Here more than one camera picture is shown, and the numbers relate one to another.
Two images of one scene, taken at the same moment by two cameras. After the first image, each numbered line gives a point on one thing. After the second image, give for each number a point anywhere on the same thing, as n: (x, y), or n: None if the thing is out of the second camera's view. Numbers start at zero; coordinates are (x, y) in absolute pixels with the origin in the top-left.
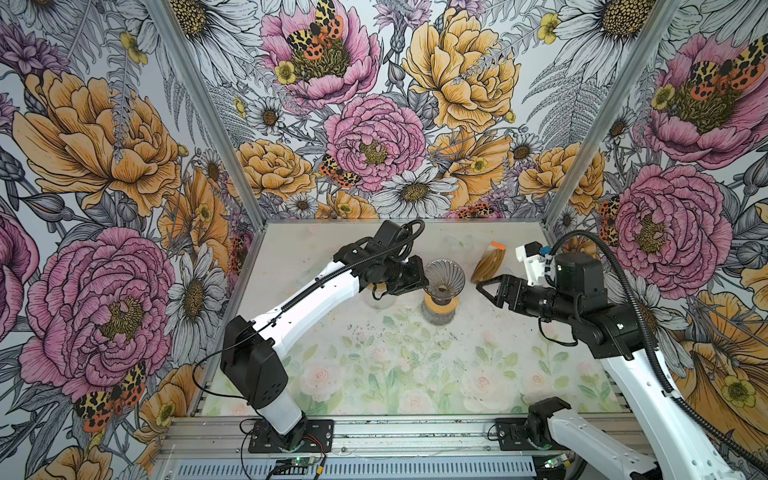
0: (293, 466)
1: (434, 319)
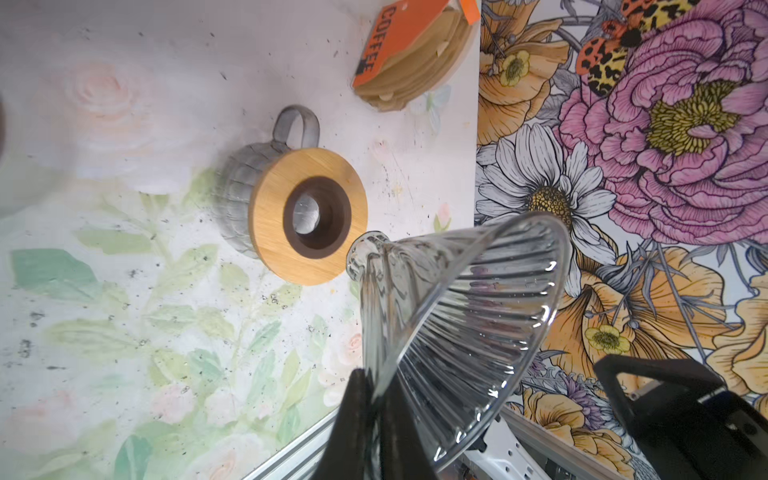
0: None
1: (235, 187)
